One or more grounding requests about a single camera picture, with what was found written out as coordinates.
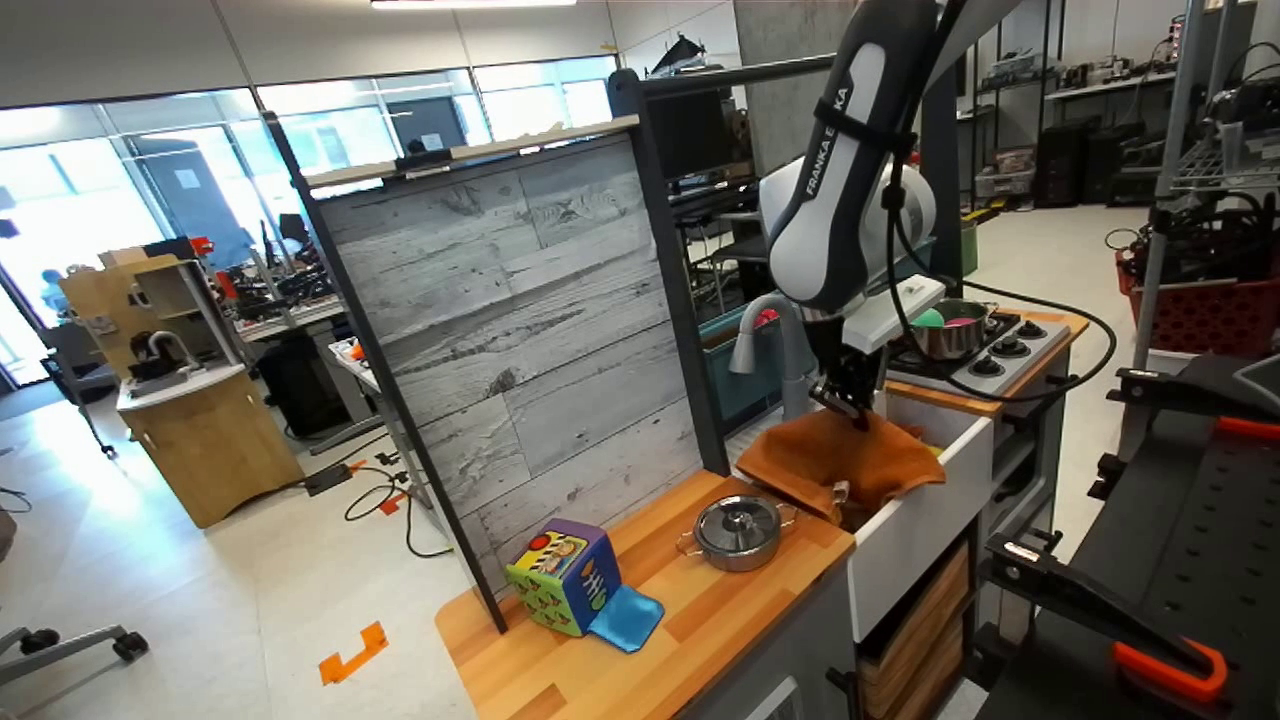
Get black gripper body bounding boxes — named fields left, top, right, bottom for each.
left=803, top=308, right=886, bottom=407

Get orange terry towel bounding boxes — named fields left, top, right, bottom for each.
left=730, top=405, right=953, bottom=532

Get small teal plastic bin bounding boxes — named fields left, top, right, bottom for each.
left=696, top=308, right=821, bottom=428

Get grey toy faucet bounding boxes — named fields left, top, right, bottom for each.
left=728, top=294, right=824, bottom=424

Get steel cooking pot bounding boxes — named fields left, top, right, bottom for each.
left=908, top=297, right=1000, bottom=370

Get white sink basin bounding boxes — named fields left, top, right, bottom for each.
left=725, top=377, right=1000, bottom=647

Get grey toy stove top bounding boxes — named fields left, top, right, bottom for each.
left=885, top=308, right=1081, bottom=405

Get grey toy kitchen cabinet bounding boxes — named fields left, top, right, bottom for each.
left=690, top=348, right=1084, bottom=720

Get colourful toy cube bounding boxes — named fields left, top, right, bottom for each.
left=505, top=515, right=623, bottom=641

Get grey wood-look back panel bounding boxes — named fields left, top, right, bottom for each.
left=302, top=125, right=710, bottom=631

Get red crate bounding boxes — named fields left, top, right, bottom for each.
left=1116, top=244, right=1280, bottom=360

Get wooden play cabinet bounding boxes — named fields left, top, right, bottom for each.
left=61, top=244, right=302, bottom=532

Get black office chair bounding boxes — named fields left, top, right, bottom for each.
left=39, top=316, right=127, bottom=460

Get grey chair base with casters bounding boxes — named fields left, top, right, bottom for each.
left=0, top=622, right=153, bottom=694

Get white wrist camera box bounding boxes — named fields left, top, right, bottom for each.
left=848, top=269, right=953, bottom=360

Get black metal rod frame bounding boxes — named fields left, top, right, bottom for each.
left=623, top=29, right=966, bottom=482

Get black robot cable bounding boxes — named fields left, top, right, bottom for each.
left=877, top=158, right=1122, bottom=401

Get black clamp with orange handle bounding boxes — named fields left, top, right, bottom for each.
left=989, top=532, right=1235, bottom=714
left=1098, top=365, right=1280, bottom=454

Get floor cables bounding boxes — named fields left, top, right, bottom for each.
left=299, top=448, right=458, bottom=563

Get orange floor bracket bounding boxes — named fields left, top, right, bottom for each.
left=317, top=622, right=391, bottom=689

